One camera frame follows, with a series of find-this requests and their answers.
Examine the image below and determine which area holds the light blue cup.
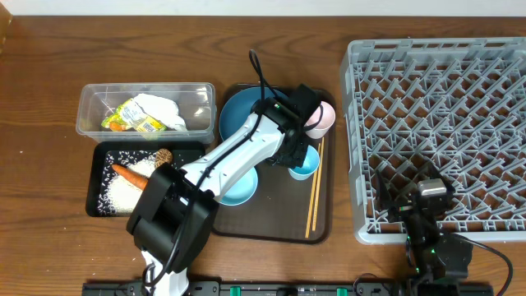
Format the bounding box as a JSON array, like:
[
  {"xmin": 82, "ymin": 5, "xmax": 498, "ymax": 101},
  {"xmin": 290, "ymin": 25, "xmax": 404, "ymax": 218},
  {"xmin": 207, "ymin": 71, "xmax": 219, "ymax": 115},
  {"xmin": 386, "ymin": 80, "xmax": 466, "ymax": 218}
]
[{"xmin": 288, "ymin": 146, "xmax": 320, "ymax": 181}]

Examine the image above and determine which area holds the grey dishwasher rack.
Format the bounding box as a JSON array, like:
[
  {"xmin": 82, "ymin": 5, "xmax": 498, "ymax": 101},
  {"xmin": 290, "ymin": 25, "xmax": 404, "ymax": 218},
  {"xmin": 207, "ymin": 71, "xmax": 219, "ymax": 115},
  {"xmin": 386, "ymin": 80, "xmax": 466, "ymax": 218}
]
[{"xmin": 340, "ymin": 37, "xmax": 525, "ymax": 244}]

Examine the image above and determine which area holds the brown serving tray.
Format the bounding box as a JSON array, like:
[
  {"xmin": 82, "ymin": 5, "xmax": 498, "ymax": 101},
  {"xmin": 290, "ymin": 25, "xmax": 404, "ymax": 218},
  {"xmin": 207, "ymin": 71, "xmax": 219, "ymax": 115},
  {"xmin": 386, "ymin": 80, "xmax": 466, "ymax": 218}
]
[{"xmin": 209, "ymin": 83, "xmax": 337, "ymax": 245}]

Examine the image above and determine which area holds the black tray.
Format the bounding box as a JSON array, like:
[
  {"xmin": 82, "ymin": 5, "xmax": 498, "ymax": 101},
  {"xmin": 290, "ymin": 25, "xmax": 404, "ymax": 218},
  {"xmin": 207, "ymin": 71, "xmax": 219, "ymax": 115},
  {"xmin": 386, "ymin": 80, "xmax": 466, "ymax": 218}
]
[{"xmin": 85, "ymin": 141, "xmax": 205, "ymax": 217}]

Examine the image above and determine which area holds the orange carrot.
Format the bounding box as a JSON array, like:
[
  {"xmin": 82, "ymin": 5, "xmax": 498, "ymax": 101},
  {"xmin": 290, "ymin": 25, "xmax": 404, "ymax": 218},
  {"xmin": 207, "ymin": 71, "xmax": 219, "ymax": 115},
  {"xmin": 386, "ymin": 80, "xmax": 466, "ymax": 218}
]
[{"xmin": 112, "ymin": 164, "xmax": 148, "ymax": 190}]

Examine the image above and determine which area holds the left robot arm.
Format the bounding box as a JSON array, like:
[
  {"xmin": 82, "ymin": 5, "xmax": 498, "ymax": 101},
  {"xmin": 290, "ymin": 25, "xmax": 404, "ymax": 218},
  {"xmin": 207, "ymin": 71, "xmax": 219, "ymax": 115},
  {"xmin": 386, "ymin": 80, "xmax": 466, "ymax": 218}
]
[{"xmin": 127, "ymin": 96, "xmax": 320, "ymax": 295}]

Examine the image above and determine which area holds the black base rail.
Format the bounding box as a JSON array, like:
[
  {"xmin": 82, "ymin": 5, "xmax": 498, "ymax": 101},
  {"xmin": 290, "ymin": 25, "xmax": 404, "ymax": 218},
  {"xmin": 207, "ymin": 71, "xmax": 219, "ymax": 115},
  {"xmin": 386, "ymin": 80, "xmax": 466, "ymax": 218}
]
[{"xmin": 81, "ymin": 280, "xmax": 495, "ymax": 296}]

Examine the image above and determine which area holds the dark blue plate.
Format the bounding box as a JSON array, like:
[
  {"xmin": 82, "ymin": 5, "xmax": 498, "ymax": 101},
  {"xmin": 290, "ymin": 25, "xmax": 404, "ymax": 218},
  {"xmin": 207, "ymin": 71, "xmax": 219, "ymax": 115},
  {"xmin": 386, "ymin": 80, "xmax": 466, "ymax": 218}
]
[{"xmin": 219, "ymin": 86, "xmax": 261, "ymax": 141}]

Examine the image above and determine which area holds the wooden chopstick left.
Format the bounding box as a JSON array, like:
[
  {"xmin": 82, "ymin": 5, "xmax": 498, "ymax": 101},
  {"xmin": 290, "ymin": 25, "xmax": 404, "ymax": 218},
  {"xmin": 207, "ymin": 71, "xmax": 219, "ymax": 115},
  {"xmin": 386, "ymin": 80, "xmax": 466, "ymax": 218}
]
[{"xmin": 305, "ymin": 143, "xmax": 321, "ymax": 238}]

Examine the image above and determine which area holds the wooden chopstick right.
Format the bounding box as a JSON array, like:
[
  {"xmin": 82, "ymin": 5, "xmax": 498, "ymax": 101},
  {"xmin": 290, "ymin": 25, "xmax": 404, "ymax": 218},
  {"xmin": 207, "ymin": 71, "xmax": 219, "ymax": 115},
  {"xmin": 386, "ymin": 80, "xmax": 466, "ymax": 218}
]
[{"xmin": 311, "ymin": 137, "xmax": 325, "ymax": 232}]

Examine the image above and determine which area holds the white napkin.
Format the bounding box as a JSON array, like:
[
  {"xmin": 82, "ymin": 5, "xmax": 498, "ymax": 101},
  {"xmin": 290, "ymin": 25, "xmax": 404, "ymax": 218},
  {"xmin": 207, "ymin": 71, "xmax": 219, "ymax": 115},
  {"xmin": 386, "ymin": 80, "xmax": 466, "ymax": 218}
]
[{"xmin": 133, "ymin": 94, "xmax": 187, "ymax": 132}]

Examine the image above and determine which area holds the light blue rice bowl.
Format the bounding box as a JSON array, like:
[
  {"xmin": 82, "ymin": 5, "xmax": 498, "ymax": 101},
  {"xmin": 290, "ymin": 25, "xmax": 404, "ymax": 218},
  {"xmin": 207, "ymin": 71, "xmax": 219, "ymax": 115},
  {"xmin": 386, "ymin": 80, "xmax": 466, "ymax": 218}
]
[{"xmin": 219, "ymin": 167, "xmax": 259, "ymax": 206}]

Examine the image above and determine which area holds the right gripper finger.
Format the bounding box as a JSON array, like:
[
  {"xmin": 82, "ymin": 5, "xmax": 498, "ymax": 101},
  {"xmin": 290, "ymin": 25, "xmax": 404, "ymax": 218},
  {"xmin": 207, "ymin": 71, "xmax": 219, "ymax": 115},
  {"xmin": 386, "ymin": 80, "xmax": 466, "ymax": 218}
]
[
  {"xmin": 375, "ymin": 170, "xmax": 391, "ymax": 210},
  {"xmin": 427, "ymin": 163, "xmax": 454, "ymax": 193}
]

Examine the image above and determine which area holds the brown textured food piece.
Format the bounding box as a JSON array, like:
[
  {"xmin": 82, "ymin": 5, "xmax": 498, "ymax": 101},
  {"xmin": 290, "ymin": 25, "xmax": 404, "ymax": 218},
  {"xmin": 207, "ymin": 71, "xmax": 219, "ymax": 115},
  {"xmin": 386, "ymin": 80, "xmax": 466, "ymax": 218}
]
[{"xmin": 155, "ymin": 148, "xmax": 173, "ymax": 169}]

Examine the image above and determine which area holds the white rice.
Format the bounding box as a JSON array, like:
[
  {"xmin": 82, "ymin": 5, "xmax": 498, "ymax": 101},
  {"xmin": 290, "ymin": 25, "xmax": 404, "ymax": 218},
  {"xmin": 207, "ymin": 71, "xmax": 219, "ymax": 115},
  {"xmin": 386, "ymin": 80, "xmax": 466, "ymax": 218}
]
[{"xmin": 95, "ymin": 150, "xmax": 157, "ymax": 216}]

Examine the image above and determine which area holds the pink cup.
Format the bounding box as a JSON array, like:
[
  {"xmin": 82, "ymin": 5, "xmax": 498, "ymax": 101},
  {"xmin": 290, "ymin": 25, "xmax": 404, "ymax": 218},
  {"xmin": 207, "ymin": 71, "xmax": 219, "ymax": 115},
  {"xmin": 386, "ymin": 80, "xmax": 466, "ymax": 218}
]
[{"xmin": 305, "ymin": 101, "xmax": 336, "ymax": 139}]

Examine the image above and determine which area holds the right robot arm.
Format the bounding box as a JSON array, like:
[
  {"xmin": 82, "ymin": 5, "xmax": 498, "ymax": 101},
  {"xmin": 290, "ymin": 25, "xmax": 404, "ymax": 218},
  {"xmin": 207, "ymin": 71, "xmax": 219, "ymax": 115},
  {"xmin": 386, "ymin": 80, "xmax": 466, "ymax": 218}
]
[{"xmin": 376, "ymin": 164, "xmax": 473, "ymax": 295}]

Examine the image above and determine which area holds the clear plastic bin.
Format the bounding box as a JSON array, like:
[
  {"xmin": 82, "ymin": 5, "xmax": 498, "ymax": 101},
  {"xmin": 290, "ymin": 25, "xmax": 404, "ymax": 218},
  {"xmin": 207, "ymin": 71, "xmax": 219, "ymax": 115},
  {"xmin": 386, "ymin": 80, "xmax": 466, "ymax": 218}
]
[{"xmin": 76, "ymin": 82, "xmax": 216, "ymax": 144}]

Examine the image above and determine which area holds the wooden chopstick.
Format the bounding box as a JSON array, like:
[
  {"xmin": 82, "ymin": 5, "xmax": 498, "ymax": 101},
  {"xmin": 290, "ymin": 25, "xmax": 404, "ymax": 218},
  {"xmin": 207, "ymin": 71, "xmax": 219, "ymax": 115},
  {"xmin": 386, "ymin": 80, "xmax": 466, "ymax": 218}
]
[
  {"xmin": 305, "ymin": 143, "xmax": 321, "ymax": 238},
  {"xmin": 311, "ymin": 137, "xmax": 325, "ymax": 232}
]

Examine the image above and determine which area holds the yellow green snack wrapper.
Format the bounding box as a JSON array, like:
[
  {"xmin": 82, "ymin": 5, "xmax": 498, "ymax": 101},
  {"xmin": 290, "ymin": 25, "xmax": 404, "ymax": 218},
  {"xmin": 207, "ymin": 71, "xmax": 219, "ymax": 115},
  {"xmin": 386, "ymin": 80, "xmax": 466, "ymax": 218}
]
[{"xmin": 101, "ymin": 99, "xmax": 167, "ymax": 132}]

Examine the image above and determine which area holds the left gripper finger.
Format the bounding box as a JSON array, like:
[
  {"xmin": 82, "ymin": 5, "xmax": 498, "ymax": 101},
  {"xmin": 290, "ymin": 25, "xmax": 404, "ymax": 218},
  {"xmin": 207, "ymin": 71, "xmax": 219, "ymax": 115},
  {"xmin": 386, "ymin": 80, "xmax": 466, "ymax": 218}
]
[
  {"xmin": 289, "ymin": 139, "xmax": 309, "ymax": 169},
  {"xmin": 265, "ymin": 151, "xmax": 292, "ymax": 168}
]

